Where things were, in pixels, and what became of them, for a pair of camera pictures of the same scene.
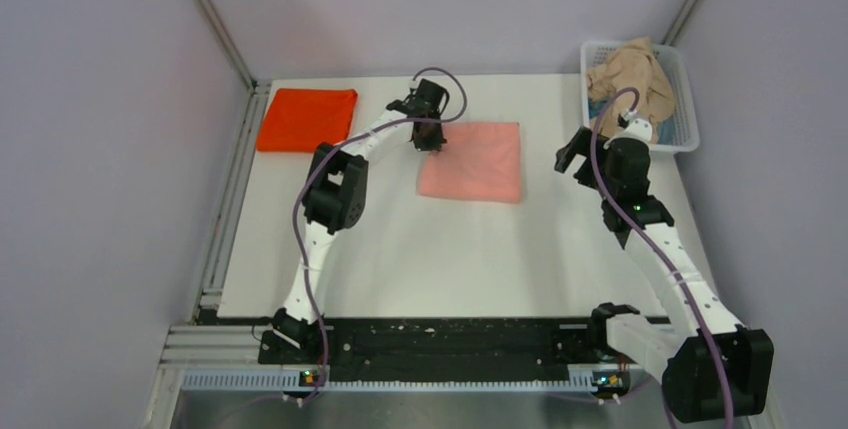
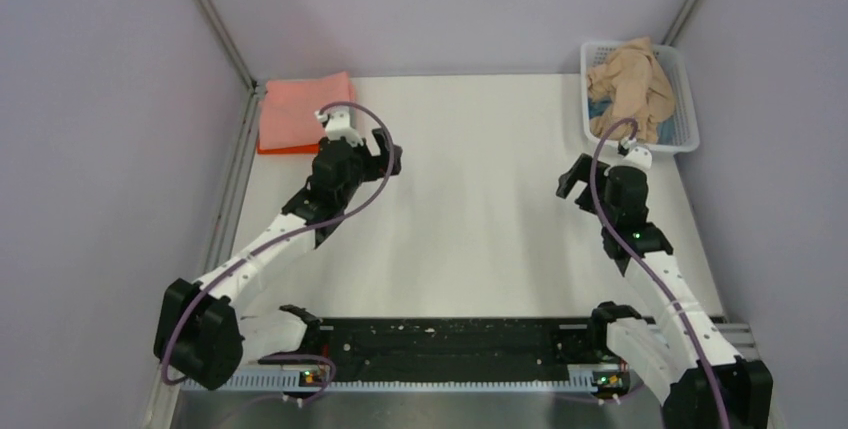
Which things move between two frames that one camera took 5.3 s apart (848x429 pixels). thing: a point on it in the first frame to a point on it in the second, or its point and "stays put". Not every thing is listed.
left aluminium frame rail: [211, 301] stays put
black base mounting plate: [440, 350] stays put
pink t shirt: [481, 161] to [288, 109]
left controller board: [309, 378] stays put
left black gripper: [431, 145] to [385, 155]
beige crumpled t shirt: [633, 65] stays put
